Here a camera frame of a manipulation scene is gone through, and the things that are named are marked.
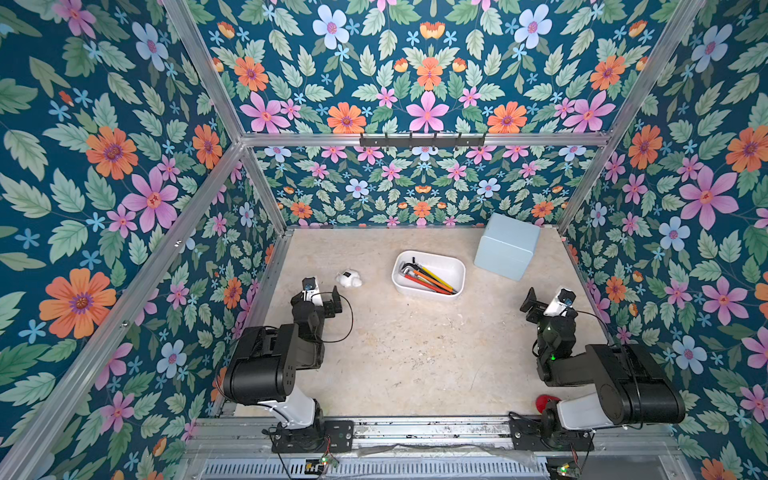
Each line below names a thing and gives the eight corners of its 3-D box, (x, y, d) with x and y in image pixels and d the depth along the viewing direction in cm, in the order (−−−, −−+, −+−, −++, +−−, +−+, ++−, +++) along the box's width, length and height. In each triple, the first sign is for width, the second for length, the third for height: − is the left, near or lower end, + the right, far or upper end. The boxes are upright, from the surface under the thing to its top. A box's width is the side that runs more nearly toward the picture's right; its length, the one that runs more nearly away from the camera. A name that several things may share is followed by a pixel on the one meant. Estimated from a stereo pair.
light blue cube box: (468, 272, 108) (475, 244, 96) (482, 240, 118) (491, 211, 106) (517, 290, 102) (531, 263, 91) (528, 256, 112) (542, 227, 100)
